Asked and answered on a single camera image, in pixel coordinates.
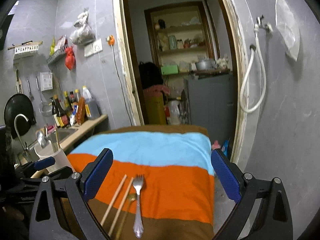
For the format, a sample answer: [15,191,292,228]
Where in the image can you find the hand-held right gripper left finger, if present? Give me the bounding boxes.
[29,148,114,240]

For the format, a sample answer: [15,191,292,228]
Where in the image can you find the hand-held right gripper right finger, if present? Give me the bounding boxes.
[211,149,293,240]

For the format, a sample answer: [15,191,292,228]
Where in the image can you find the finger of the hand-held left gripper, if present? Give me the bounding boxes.
[30,166,75,181]
[32,156,56,170]

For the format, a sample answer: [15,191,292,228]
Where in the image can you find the white plastic utensil holder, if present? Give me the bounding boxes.
[34,140,75,174]

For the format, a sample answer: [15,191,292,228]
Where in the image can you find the large steel spoon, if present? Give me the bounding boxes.
[36,130,49,148]

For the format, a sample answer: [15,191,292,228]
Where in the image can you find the brass long-handled spoon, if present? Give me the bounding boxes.
[114,193,137,239]

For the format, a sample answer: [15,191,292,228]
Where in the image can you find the steel fork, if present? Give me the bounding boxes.
[132,174,146,238]

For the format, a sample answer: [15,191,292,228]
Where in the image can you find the steel sink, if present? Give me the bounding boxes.
[47,127,78,143]

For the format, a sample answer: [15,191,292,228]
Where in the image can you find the steel sink faucet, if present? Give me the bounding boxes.
[14,114,32,155]

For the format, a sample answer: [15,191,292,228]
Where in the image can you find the metal strainer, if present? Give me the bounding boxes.
[36,77,53,117]

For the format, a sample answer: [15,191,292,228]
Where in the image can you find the black wok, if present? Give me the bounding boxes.
[3,94,37,135]

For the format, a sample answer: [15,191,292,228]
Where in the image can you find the striped cloth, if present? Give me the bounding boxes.
[66,126,215,240]

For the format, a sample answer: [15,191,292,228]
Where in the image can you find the red seasoning packet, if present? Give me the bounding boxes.
[76,97,86,125]

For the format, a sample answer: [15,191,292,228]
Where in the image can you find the large oil jug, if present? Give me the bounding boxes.
[82,85,100,120]

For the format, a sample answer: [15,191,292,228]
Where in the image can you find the metal spatula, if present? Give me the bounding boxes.
[26,79,34,102]

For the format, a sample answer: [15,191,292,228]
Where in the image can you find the grey cabinet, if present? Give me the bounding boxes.
[184,71,237,140]

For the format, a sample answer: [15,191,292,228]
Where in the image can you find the white plastic jug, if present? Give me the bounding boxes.
[166,100,181,125]

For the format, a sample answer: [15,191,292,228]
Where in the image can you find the yellow gas cylinder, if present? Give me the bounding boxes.
[144,94,167,125]

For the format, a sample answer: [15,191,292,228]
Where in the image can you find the pink cloth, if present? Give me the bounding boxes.
[143,84,170,95]

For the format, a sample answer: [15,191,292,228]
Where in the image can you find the red plastic bag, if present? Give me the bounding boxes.
[65,46,76,70]

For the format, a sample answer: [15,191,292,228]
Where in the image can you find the aluminium pot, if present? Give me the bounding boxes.
[195,59,216,71]

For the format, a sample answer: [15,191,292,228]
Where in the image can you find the white crumpled cloth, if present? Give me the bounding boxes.
[216,57,229,69]

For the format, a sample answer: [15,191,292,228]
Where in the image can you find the black backpack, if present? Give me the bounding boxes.
[139,61,164,89]

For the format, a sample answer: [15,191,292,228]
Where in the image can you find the red and white packets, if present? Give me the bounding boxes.
[55,35,68,52]

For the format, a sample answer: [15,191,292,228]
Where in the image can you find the green box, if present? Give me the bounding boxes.
[161,64,180,75]

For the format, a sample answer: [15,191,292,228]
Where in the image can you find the clear plastic bag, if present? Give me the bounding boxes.
[69,11,96,46]

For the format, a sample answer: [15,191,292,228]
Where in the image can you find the wooden shelf unit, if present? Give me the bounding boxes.
[144,1,215,75]

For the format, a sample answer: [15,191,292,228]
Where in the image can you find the white mesh bag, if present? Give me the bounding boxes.
[274,0,300,62]

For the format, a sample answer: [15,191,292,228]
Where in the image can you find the white wall box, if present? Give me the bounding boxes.
[39,72,53,91]

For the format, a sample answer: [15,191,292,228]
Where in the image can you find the wooden-handled utensil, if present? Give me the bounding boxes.
[15,69,23,94]

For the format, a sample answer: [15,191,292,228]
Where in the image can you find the white power cable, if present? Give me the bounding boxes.
[111,45,133,127]

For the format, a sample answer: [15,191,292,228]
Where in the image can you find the white hose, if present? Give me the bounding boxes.
[239,29,267,113]

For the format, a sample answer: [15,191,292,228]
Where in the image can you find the metal wall shelf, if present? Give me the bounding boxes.
[46,45,69,64]

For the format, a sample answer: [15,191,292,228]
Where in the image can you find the white wall basket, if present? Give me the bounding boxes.
[7,41,43,55]

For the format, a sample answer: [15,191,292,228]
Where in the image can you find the white wall socket panel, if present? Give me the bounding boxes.
[84,38,103,57]

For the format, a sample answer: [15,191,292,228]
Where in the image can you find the door frame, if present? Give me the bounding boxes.
[112,0,250,165]

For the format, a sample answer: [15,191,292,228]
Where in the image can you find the wall tap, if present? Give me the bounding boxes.
[254,14,273,33]

